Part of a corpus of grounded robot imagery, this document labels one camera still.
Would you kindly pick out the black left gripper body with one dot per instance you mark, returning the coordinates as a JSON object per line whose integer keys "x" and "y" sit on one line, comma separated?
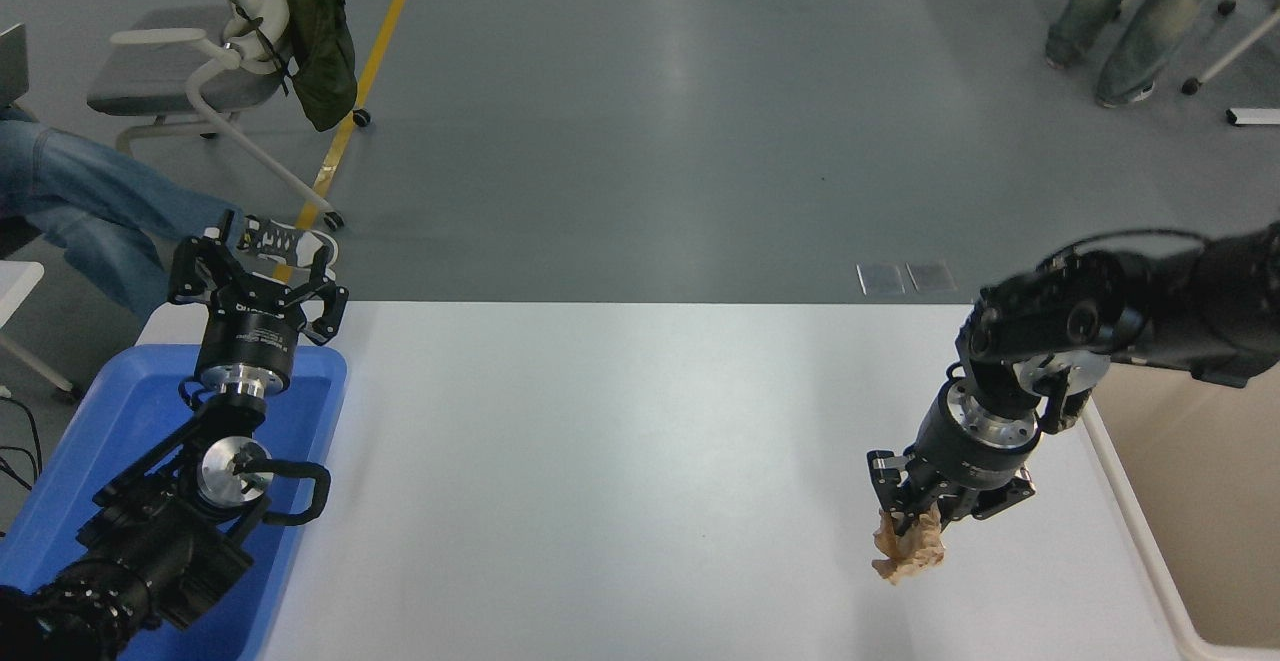
{"x": 248, "y": 339}

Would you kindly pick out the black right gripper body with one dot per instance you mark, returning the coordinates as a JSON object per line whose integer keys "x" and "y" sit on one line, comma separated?
{"x": 965, "y": 461}

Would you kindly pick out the tan paper ball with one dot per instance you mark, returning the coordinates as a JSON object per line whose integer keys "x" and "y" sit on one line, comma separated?
{"x": 915, "y": 553}

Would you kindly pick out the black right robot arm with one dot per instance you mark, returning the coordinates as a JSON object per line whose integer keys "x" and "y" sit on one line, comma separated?
{"x": 1150, "y": 311}

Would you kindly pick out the seated person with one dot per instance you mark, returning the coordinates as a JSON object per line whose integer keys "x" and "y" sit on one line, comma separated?
{"x": 80, "y": 191}

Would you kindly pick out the blue plastic tray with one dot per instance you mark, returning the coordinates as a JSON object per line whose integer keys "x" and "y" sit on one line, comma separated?
{"x": 120, "y": 421}

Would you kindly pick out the metal floor plate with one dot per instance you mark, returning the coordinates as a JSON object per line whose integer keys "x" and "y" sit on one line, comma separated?
{"x": 881, "y": 279}
{"x": 931, "y": 276}

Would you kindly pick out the grey white office chair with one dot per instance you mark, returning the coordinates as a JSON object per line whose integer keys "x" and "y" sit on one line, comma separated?
{"x": 150, "y": 71}

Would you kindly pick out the large pale bin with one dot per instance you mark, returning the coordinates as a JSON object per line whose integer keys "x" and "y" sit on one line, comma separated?
{"x": 1200, "y": 501}

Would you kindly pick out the dark green backpack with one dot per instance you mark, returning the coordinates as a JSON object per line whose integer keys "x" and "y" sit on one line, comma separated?
{"x": 320, "y": 41}

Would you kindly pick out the white bar on floor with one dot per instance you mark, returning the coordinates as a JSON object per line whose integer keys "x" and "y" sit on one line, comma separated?
{"x": 1255, "y": 115}

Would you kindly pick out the standing person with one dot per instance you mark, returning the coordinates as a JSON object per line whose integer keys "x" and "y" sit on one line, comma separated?
{"x": 1150, "y": 31}

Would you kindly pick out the wheeled chair base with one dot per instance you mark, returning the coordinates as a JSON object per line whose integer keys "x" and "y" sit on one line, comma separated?
{"x": 1235, "y": 53}

